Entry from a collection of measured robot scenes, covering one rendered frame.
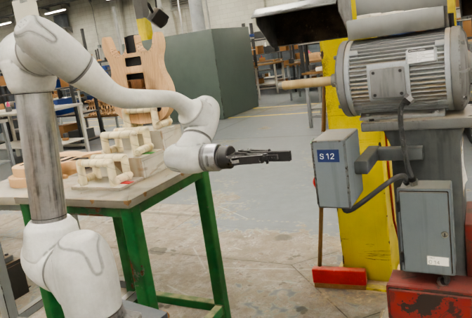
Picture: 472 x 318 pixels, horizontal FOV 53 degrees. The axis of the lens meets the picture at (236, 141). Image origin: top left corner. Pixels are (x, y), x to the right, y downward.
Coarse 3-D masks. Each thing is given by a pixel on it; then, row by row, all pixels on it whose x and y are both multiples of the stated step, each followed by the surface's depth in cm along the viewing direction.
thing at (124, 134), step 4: (104, 132) 204; (108, 132) 202; (112, 132) 201; (116, 132) 200; (120, 132) 199; (124, 132) 198; (128, 132) 196; (132, 132) 196; (104, 136) 203; (108, 136) 202; (112, 136) 201; (116, 136) 200; (120, 136) 199; (124, 136) 198; (128, 136) 197
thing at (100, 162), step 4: (80, 160) 191; (84, 160) 190; (88, 160) 189; (92, 160) 188; (96, 160) 187; (100, 160) 186; (104, 160) 185; (108, 160) 184; (112, 160) 185; (80, 164) 191; (84, 164) 190; (88, 164) 188; (92, 164) 188; (96, 164) 186; (100, 164) 185; (104, 164) 184
